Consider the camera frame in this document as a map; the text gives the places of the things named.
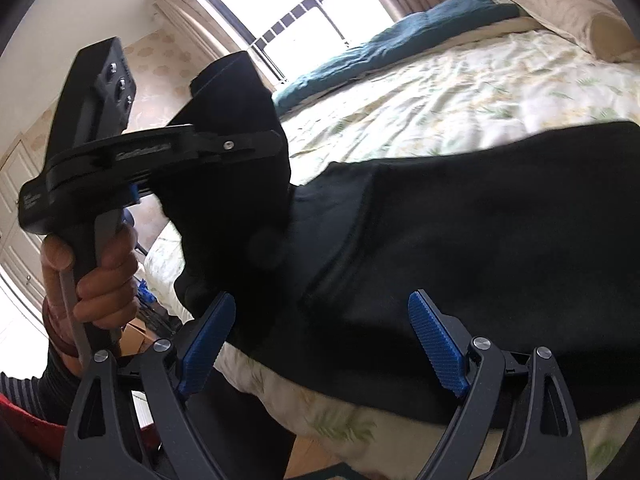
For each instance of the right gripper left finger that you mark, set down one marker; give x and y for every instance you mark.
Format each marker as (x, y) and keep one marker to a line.
(103, 439)

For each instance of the black pants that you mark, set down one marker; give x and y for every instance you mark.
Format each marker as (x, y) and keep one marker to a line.
(534, 243)

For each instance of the person's left forearm dark sleeve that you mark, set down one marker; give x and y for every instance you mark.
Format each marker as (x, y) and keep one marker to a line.
(48, 397)

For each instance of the red cloth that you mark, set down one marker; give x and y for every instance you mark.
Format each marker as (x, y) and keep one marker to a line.
(42, 435)

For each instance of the window with dark frame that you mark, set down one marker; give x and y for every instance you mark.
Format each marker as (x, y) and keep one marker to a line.
(292, 37)

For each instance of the teal blue blanket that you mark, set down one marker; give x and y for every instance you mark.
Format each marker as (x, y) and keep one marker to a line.
(410, 36)

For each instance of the white cabinet with drawers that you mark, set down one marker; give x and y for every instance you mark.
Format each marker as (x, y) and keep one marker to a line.
(20, 251)

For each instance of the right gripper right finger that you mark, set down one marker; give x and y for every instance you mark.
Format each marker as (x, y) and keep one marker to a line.
(523, 395)

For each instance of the beige pillow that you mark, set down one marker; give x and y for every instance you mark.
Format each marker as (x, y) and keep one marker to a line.
(596, 26)

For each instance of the person's left hand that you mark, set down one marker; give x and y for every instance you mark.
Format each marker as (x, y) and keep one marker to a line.
(107, 296)

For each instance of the floral bed sheet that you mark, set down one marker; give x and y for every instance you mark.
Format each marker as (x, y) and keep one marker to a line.
(449, 100)

